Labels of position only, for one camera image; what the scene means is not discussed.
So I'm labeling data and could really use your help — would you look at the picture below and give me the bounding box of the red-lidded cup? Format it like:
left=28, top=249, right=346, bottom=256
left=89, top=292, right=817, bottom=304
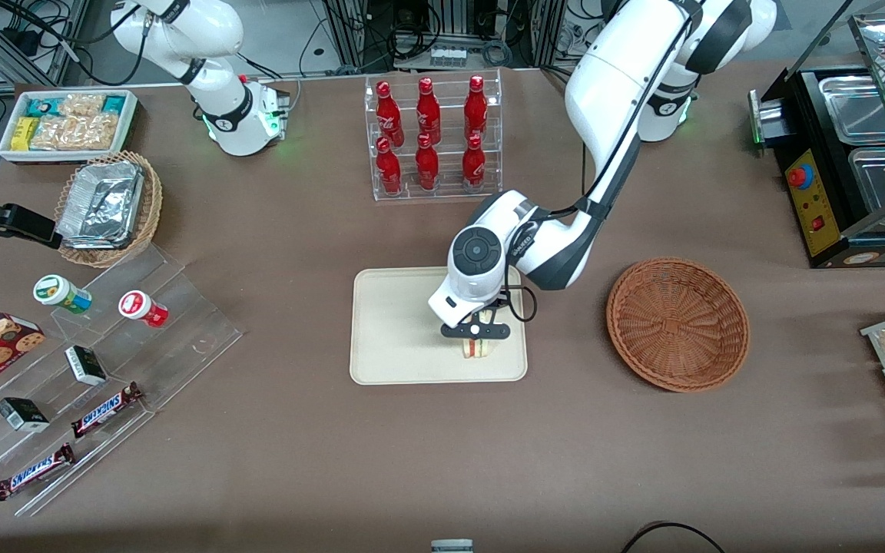
left=118, top=290, right=170, bottom=329

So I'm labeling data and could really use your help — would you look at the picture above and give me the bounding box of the beige plastic tray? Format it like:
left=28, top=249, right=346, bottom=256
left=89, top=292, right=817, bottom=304
left=350, top=265, right=529, bottom=385

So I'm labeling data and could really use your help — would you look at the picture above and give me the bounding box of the brown wicker basket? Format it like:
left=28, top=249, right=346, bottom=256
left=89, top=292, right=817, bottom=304
left=606, top=257, right=751, bottom=393

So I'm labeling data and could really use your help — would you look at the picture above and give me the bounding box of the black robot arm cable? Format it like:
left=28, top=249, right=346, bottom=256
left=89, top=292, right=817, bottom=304
left=502, top=15, right=693, bottom=325

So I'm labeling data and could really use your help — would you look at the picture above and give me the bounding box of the light wicker basket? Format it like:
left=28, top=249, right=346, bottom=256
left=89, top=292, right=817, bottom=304
left=55, top=151, right=164, bottom=269

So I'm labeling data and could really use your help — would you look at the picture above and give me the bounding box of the snickers bar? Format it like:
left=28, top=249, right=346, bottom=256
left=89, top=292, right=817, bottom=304
left=0, top=442, right=76, bottom=502
left=70, top=382, right=144, bottom=440

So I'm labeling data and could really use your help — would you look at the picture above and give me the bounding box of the clear bag of crackers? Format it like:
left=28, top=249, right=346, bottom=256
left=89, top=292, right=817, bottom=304
left=30, top=114, right=119, bottom=151
left=58, top=93, right=106, bottom=118

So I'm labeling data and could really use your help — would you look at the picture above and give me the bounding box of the black floor cable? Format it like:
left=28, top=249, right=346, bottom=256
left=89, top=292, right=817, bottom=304
left=620, top=522, right=728, bottom=553

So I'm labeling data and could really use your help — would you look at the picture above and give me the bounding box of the green-lidded cup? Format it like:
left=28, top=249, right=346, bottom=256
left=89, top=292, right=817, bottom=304
left=33, top=274, right=94, bottom=316

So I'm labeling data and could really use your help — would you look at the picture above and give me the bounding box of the yellow snack packet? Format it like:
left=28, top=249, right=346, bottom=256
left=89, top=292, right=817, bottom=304
left=11, top=117, right=41, bottom=151

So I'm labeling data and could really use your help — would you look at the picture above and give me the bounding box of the clear acrylic bottle rack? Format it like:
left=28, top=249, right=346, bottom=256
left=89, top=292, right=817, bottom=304
left=364, top=68, right=503, bottom=203

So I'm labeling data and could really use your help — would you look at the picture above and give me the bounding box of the red cola bottle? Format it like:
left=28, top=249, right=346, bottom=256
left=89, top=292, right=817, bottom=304
left=463, top=75, right=489, bottom=141
left=414, top=134, right=440, bottom=192
left=375, top=137, right=403, bottom=196
left=461, top=134, right=487, bottom=192
left=416, top=77, right=443, bottom=146
left=376, top=81, right=406, bottom=148

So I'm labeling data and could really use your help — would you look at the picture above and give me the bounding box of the small black box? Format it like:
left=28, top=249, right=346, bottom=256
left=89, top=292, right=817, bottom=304
left=65, top=345, right=108, bottom=387
left=0, top=396, right=51, bottom=433

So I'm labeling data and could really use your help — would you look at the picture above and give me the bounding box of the black food warmer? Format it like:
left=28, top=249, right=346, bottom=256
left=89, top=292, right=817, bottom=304
left=748, top=0, right=885, bottom=270

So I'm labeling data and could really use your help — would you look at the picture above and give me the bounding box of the white plastic snack bin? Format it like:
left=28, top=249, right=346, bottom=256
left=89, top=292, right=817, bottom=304
left=0, top=89, right=139, bottom=165

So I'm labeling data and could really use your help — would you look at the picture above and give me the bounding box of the aluminium frame rack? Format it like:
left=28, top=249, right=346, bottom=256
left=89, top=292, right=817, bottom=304
left=0, top=0, right=91, bottom=87
left=320, top=0, right=605, bottom=71

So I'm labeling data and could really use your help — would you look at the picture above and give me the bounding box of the aluminium foil container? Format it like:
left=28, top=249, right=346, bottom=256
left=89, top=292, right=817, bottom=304
left=56, top=161, right=144, bottom=250

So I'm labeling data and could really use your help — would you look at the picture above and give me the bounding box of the clear acrylic stepped display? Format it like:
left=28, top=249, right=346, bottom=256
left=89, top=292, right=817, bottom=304
left=0, top=242, right=246, bottom=518

